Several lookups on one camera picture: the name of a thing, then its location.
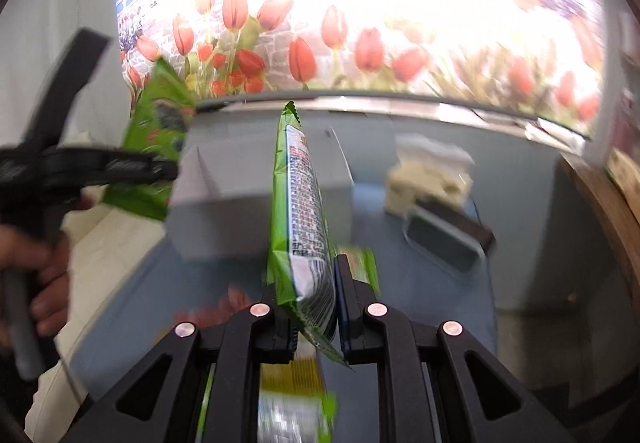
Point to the tissue pack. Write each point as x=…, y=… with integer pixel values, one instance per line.
x=427, y=170

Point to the large green seaweed snack bag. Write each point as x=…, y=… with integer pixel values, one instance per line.
x=158, y=127

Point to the green snack packet barcode back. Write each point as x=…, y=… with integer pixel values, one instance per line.
x=300, y=260

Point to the tulip wall mural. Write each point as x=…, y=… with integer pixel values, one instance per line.
x=542, y=58

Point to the grey rectangular container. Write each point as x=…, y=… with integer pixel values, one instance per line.
x=457, y=243

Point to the cream leather sofa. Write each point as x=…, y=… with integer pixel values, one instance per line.
x=107, y=246

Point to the grey cardboard box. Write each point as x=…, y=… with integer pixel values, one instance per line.
x=220, y=205

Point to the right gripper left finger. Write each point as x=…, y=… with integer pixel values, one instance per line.
x=195, y=384

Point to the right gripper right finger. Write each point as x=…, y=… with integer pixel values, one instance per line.
x=435, y=383

